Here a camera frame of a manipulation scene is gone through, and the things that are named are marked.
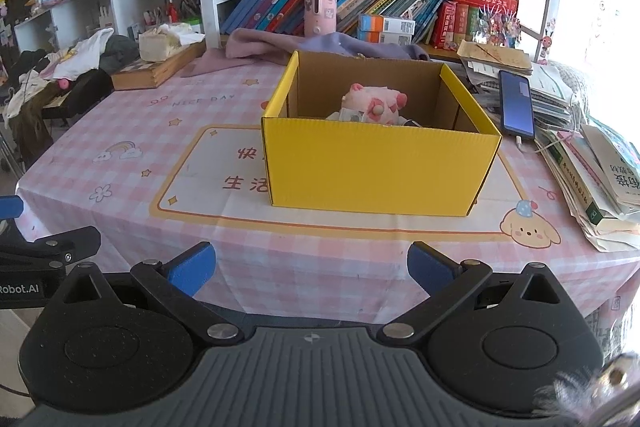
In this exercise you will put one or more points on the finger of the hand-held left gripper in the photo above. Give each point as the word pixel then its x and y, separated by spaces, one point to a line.
pixel 75 244
pixel 10 207

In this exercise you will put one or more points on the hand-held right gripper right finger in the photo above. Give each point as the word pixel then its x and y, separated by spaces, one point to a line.
pixel 430 267

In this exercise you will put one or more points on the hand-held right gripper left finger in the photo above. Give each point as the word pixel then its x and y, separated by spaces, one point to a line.
pixel 192 269

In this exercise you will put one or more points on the yellow cardboard box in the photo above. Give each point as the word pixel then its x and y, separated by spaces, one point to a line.
pixel 380 167

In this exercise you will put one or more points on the pink pig plush toy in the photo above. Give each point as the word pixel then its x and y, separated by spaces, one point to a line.
pixel 367 104

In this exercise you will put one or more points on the pink checked tablecloth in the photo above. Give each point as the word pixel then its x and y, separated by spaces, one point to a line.
pixel 325 247

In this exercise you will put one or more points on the dark chair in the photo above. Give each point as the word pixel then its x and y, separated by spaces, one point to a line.
pixel 85 92

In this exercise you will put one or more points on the white garment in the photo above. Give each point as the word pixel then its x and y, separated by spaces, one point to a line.
pixel 85 52

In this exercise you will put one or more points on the stack of textbooks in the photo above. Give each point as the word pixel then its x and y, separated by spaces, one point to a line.
pixel 590 187

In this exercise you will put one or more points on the black smartphone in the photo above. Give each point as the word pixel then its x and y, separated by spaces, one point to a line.
pixel 517 107

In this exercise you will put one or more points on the tissue box on wooden tray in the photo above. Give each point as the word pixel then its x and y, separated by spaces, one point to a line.
pixel 150 77

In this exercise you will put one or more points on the fuzzy grey clothing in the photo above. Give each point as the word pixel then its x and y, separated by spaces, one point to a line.
pixel 565 392

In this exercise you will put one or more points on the grey garment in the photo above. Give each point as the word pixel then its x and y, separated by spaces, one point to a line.
pixel 120 54

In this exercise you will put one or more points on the white shelf unit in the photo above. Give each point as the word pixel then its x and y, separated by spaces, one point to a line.
pixel 65 22

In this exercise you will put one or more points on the grey patterned blanket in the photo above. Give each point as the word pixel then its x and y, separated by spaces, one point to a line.
pixel 617 322

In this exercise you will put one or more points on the beige tissue pack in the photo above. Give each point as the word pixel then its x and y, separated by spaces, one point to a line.
pixel 157 47

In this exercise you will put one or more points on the stack of papers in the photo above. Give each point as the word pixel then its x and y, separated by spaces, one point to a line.
pixel 550 87

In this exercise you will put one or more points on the brown paper notebook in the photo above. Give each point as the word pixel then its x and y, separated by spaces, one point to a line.
pixel 495 54

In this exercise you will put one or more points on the orange white carton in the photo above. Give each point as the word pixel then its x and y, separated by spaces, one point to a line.
pixel 385 37
pixel 387 23

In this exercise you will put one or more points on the pink purple knit garment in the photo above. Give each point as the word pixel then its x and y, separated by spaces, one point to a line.
pixel 260 42

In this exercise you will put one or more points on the red thick dictionary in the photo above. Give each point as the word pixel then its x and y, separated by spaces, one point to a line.
pixel 447 24

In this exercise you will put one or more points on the cluster of pens and brushes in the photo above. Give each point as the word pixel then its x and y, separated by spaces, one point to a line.
pixel 175 9

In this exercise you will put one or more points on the row of blue children's books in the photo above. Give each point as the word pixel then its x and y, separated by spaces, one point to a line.
pixel 265 7

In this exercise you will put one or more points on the pink cylindrical gadget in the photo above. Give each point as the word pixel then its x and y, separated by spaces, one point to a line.
pixel 320 12

